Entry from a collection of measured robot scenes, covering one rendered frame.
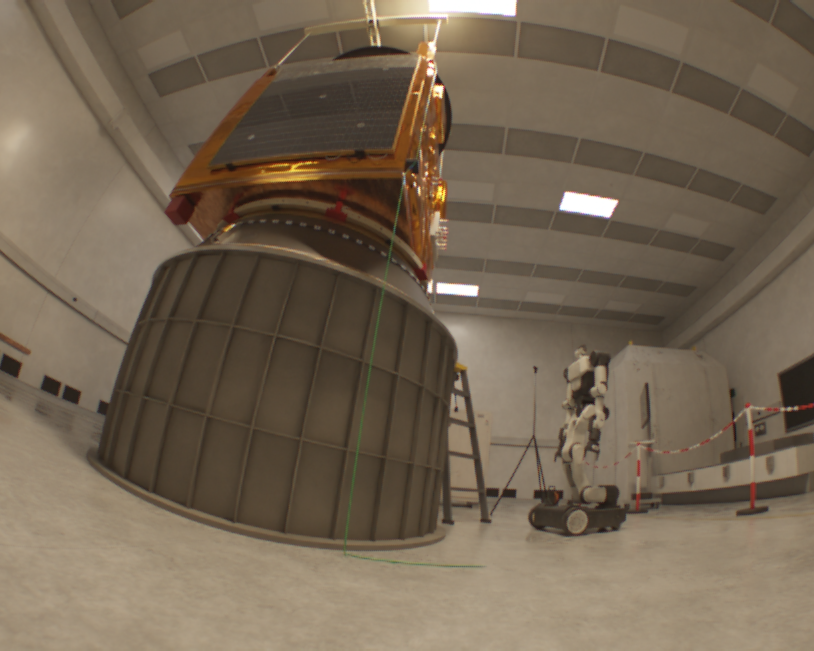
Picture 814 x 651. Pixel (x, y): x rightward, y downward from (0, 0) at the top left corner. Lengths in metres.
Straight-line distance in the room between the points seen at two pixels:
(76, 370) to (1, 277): 2.05
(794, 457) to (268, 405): 4.63
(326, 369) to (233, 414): 0.42
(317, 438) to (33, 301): 5.43
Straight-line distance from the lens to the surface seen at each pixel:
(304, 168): 2.21
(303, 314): 1.54
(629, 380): 7.38
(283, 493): 1.43
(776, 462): 4.74
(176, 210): 2.59
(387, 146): 2.12
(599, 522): 2.75
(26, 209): 6.23
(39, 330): 6.34
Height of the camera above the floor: 0.31
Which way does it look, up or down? 25 degrees up
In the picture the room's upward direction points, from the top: 8 degrees clockwise
